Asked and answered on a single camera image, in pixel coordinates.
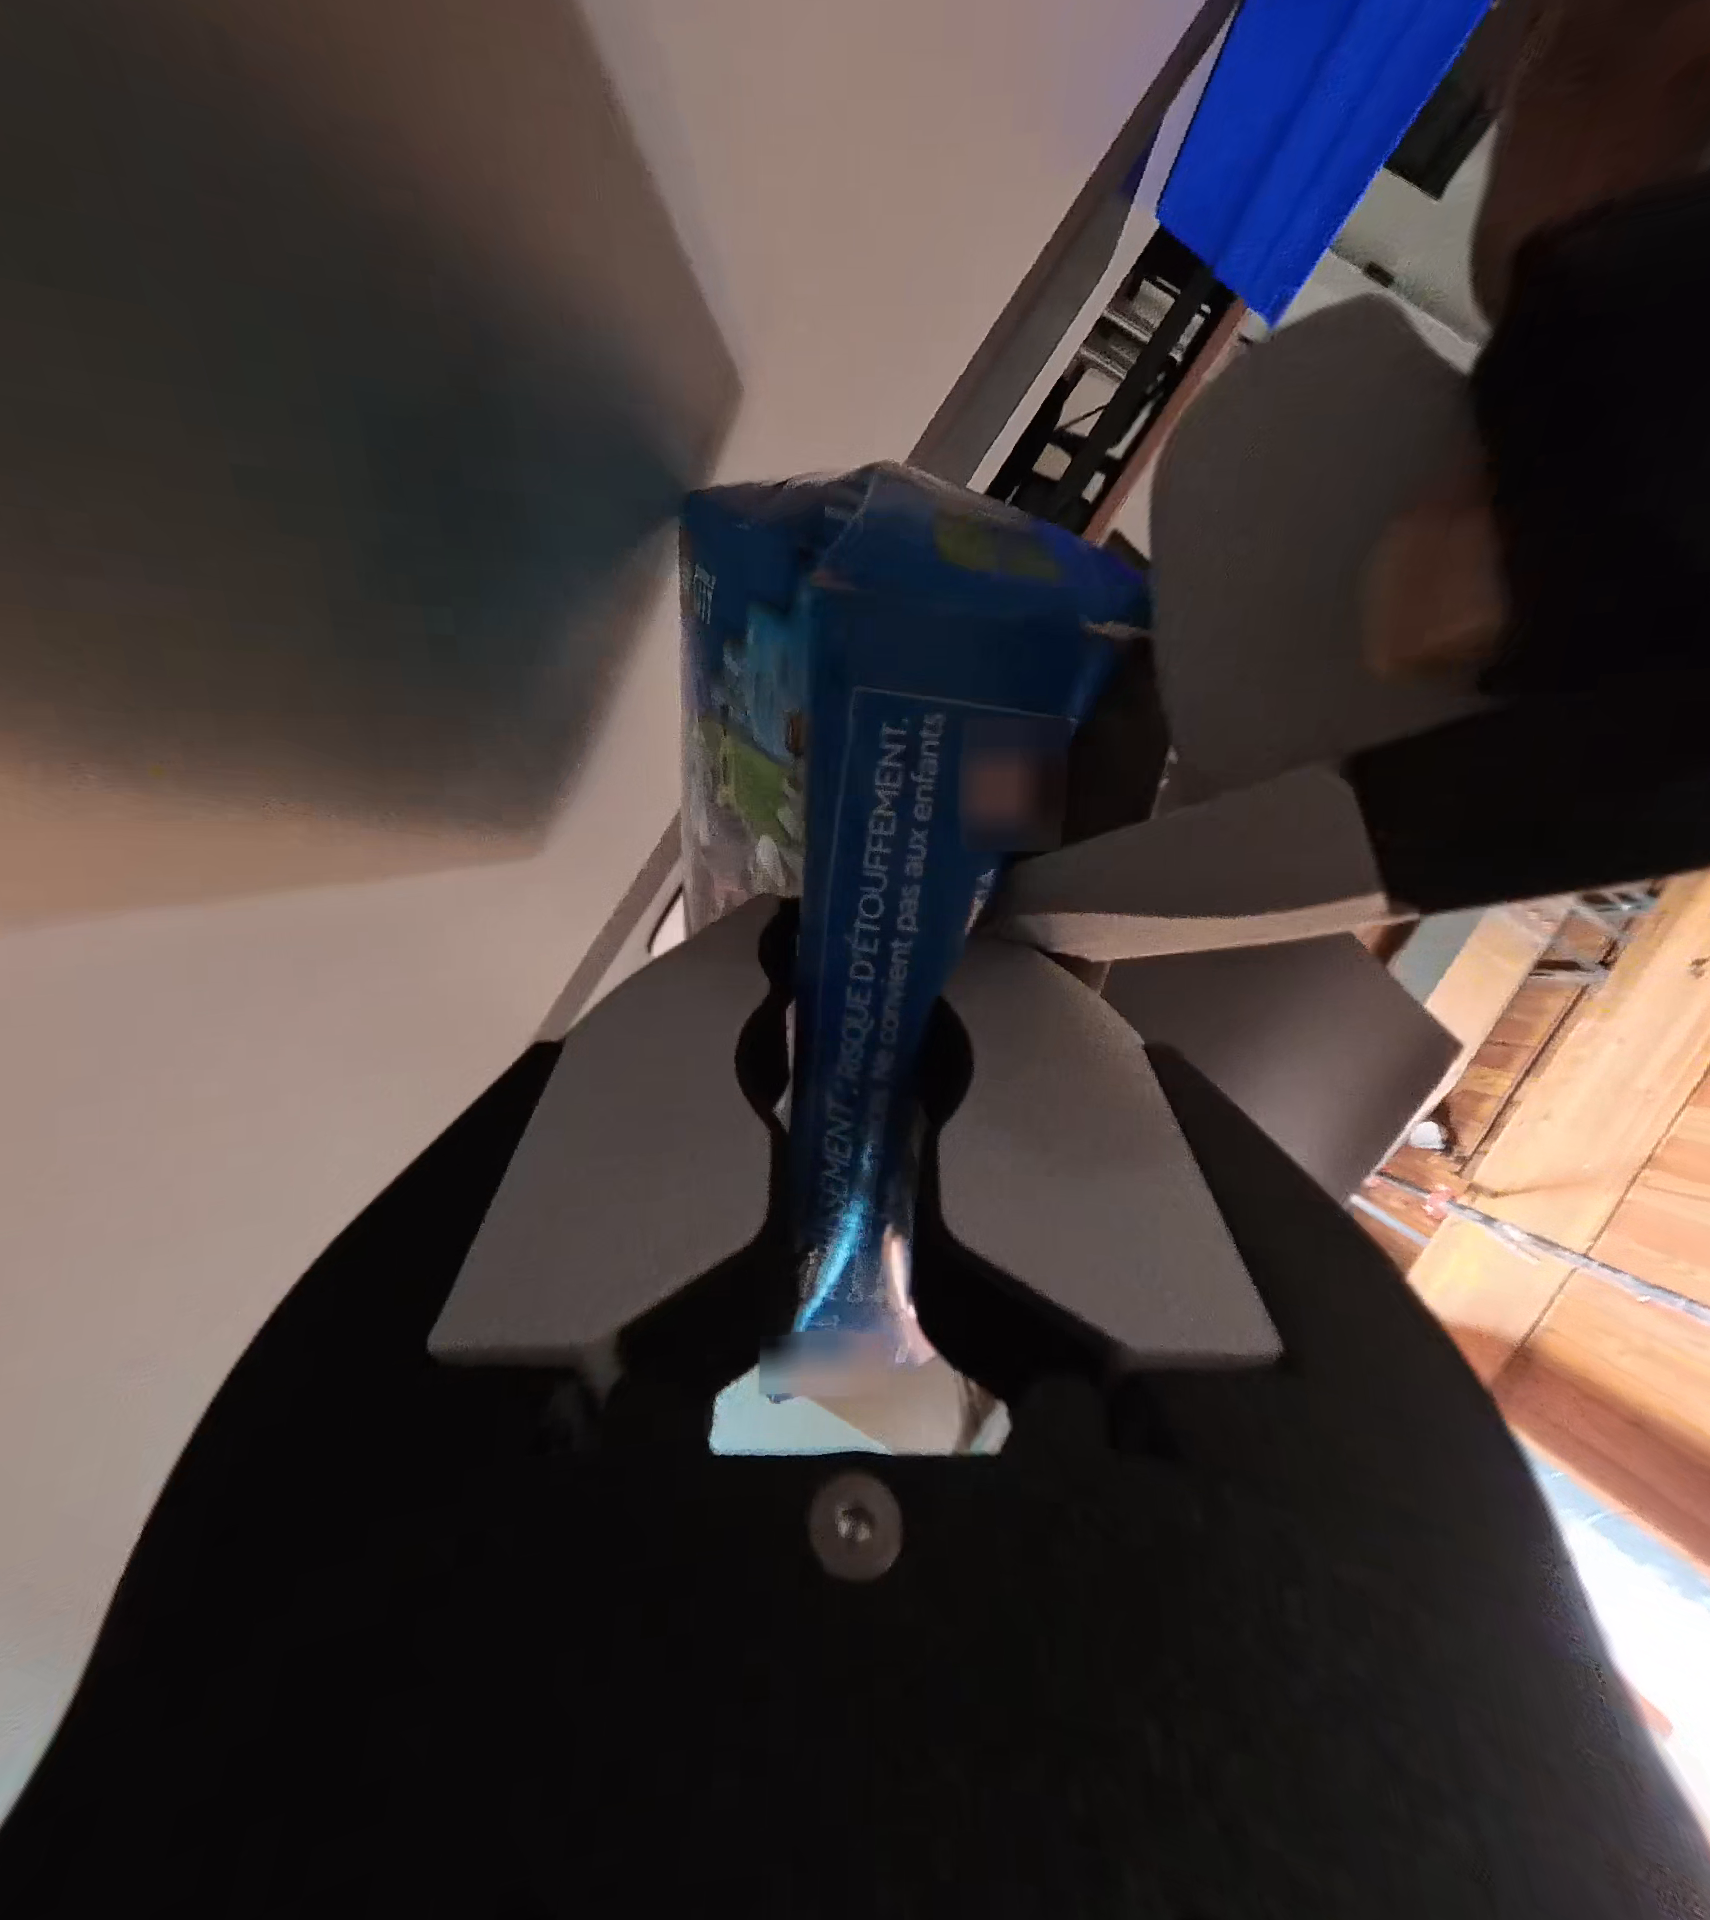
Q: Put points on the blue lego set box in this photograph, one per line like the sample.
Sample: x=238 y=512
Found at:
x=871 y=901

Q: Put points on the blue plastic bin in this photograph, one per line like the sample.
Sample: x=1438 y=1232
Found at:
x=1306 y=120

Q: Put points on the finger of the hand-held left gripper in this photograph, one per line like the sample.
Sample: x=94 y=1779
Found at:
x=1306 y=1051
x=1261 y=570

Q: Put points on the person's left hand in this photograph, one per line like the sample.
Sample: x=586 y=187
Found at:
x=1440 y=586

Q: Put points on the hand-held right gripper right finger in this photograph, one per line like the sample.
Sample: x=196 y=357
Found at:
x=1110 y=1201

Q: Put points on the light wooden table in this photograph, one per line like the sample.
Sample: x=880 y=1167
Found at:
x=1667 y=1201

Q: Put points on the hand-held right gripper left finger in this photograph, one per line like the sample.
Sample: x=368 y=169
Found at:
x=600 y=1201

